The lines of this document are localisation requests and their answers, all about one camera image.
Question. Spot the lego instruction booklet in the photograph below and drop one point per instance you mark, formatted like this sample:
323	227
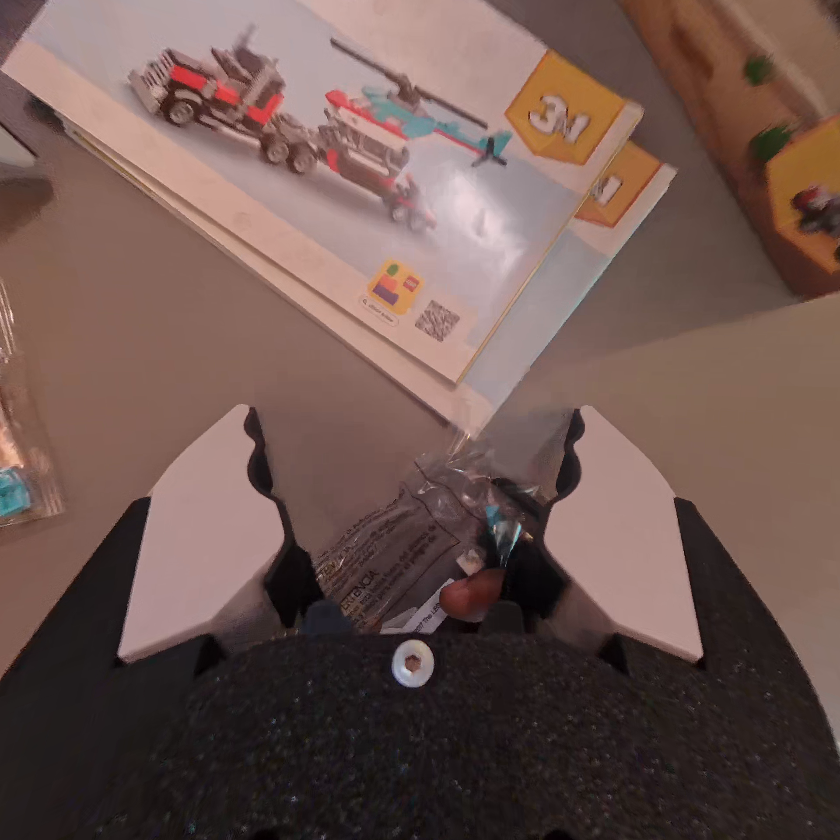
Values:
590	262

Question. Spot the person's right hand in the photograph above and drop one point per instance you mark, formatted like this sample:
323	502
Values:
469	594

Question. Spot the clear plastic bag of bricks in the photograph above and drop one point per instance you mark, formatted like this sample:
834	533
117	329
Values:
394	551

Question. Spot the truck and helicopter instruction booklet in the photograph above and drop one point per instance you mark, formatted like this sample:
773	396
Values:
328	197

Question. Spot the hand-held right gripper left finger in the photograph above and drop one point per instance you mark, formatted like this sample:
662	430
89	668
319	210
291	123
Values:
203	525

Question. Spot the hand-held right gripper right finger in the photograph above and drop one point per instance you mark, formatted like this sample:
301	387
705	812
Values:
617	525

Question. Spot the yellow lego set box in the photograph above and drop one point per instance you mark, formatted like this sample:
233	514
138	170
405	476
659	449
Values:
787	184

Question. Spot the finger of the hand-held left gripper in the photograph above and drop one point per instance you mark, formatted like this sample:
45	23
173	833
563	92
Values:
13	145

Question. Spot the clear bag with teal bricks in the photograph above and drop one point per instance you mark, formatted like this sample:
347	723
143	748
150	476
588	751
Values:
23	459

